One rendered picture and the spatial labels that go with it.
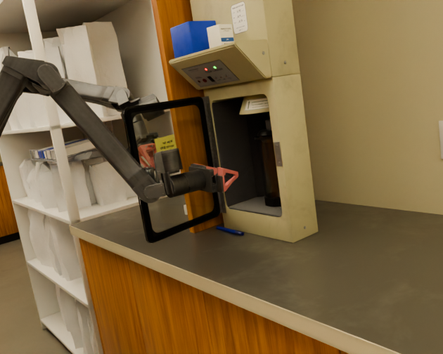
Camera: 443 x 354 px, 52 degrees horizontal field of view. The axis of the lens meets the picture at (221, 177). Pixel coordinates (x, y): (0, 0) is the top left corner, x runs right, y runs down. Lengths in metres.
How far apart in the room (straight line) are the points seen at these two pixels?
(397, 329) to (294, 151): 0.61
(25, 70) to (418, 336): 1.01
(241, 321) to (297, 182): 0.42
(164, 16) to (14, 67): 0.53
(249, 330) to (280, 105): 0.59
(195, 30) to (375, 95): 0.62
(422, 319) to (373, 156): 0.80
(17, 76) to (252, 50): 0.58
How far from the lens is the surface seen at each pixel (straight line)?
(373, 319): 0.92
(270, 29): 1.27
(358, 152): 1.65
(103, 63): 2.51
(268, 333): 1.10
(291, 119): 1.30
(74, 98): 1.20
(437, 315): 0.94
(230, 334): 1.24
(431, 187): 1.54
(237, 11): 1.35
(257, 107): 1.35
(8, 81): 1.22
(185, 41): 1.36
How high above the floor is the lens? 1.39
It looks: 10 degrees down
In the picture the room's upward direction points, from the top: 9 degrees counter-clockwise
